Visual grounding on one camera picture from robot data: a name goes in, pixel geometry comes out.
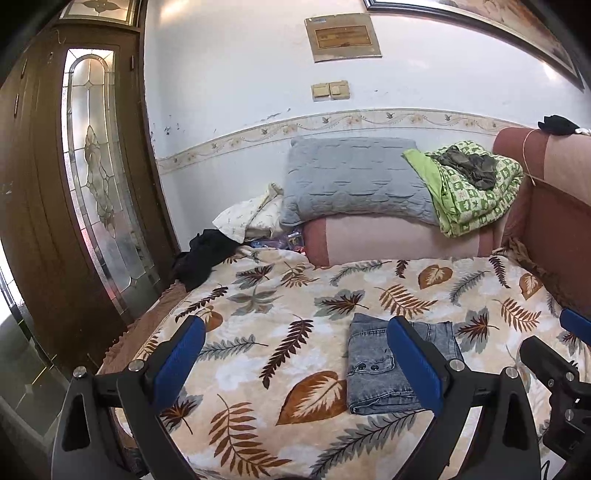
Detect wooden door with stained glass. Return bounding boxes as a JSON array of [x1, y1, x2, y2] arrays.
[[0, 0, 181, 370]]

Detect leaf print blanket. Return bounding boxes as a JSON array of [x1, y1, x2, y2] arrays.
[[108, 256, 591, 480]]

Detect grey quilted pillow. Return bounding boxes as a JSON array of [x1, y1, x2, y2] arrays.
[[278, 136, 439, 229]]

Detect yellow cord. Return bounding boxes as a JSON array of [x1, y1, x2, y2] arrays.
[[522, 129, 542, 186]]

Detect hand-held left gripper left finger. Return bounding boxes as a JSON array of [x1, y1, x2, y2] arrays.
[[51, 315, 207, 480]]

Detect cream printed cloth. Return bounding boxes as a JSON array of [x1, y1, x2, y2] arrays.
[[217, 183, 284, 243]]

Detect small black cloth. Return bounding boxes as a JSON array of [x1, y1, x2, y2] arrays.
[[538, 115, 583, 136]]

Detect green patterned quilt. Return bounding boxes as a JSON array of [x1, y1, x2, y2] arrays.
[[403, 140, 525, 238]]

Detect black garment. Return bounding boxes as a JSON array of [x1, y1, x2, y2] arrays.
[[171, 229, 242, 291]]

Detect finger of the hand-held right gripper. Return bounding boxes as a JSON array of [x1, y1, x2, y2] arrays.
[[560, 308, 591, 346], [519, 336, 580, 386]]

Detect dark framed wall picture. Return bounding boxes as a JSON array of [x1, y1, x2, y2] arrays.
[[364, 0, 585, 90]]

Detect glass door panel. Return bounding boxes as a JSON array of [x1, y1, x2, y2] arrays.
[[0, 249, 70, 448]]

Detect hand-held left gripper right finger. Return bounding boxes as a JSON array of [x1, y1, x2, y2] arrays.
[[387, 316, 541, 480]]

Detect dark olive cloth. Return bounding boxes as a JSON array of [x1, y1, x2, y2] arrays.
[[431, 145, 498, 190]]

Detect purple patterned cloth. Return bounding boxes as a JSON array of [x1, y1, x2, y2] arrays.
[[249, 231, 308, 254]]

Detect reddish pink sofa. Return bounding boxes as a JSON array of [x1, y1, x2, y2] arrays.
[[305, 127, 591, 319]]

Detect floral wallpaper border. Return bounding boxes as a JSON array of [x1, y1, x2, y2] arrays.
[[157, 108, 532, 175]]

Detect grey washed denim pants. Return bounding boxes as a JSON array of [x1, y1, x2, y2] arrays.
[[346, 313, 465, 416]]

